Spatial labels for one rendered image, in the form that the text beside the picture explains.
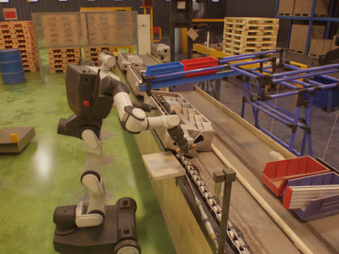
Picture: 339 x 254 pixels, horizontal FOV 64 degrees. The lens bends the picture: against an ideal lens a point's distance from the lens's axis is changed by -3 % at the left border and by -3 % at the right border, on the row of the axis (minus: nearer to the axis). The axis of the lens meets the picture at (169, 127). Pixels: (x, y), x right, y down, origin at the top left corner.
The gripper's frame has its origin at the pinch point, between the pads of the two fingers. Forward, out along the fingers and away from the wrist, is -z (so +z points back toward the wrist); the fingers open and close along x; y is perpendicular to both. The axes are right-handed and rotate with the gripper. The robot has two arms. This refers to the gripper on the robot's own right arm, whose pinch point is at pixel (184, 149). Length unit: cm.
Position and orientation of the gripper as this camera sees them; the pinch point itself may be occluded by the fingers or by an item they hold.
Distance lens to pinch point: 178.5
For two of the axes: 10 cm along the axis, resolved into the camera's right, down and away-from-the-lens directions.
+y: -8.7, 4.8, -0.5
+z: -4.1, -7.9, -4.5
